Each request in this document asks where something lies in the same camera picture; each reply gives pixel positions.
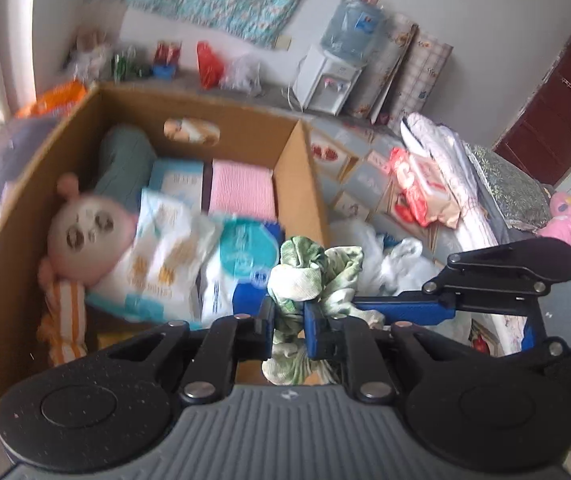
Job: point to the white water dispenser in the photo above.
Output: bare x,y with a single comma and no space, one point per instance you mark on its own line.
325,80

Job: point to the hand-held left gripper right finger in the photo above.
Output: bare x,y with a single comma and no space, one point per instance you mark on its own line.
314,332

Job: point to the red tissue pack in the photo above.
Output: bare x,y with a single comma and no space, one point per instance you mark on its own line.
420,185

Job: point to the white plastic bag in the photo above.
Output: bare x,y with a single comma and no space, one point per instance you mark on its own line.
400,265

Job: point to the small blue box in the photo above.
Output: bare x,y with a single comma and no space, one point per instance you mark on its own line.
164,71

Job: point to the white striped quilt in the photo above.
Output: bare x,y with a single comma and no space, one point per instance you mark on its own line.
445,150

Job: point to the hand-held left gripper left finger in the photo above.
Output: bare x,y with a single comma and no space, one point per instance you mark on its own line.
267,332

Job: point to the blue water jug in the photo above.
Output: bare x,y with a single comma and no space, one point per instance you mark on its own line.
353,30

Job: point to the green floral pillow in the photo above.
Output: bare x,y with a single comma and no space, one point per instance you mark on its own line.
510,185

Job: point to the blue cotton pad box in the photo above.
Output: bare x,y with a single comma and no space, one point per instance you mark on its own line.
175,180

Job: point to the pink sponge cloth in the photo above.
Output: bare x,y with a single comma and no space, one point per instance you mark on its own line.
240,190

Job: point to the green floral cloth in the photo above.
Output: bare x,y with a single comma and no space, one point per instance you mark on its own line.
305,270

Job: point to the cardboard box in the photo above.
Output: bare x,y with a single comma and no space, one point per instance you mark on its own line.
295,185

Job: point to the red snack packet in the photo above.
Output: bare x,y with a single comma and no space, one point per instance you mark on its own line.
165,54

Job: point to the orange striped cloth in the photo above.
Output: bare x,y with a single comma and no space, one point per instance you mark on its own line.
65,320

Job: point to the white wet wipe pack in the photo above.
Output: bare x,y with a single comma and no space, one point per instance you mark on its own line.
165,260

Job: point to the beige bag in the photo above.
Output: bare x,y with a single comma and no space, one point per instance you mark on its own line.
90,45

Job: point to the dark red door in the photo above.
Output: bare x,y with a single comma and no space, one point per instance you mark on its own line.
555,120

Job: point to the orange plastic bag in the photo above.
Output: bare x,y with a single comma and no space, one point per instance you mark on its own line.
55,97

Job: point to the rolled checked mat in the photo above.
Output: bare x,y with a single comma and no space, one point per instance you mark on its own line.
425,75

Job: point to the clear plastic bag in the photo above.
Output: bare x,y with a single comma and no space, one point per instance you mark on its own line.
240,75

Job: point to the pink plush toy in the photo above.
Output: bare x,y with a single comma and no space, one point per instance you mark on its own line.
85,230

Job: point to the wall socket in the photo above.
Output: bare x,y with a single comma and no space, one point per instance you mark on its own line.
282,43

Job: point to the green bottles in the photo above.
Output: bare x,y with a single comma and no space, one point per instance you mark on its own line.
123,65

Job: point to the blue wet wipe pack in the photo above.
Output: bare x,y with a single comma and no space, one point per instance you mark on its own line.
240,255

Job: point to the rolled floral mat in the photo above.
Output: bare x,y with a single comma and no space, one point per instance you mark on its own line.
390,60

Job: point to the blue checked towel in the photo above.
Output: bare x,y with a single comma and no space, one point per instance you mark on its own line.
125,160

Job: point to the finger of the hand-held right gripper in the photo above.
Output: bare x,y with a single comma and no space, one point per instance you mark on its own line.
405,307

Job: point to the red plastic bag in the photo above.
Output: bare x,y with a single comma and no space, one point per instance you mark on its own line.
210,65

